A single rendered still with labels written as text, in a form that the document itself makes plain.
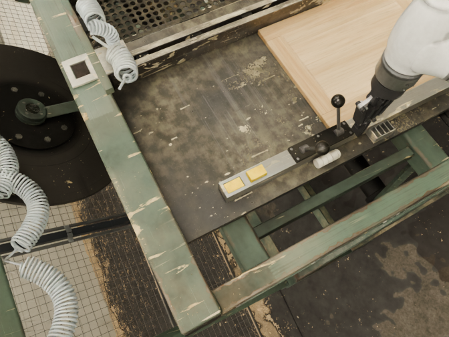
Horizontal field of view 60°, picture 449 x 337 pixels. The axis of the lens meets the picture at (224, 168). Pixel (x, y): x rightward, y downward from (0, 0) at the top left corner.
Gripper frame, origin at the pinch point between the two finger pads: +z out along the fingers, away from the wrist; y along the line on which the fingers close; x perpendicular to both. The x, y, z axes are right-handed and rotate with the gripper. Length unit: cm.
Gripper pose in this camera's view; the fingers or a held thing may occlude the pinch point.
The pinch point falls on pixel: (361, 125)
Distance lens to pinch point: 107.9
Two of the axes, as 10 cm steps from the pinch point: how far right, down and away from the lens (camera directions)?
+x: -4.8, -8.1, 3.5
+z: -0.3, 4.1, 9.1
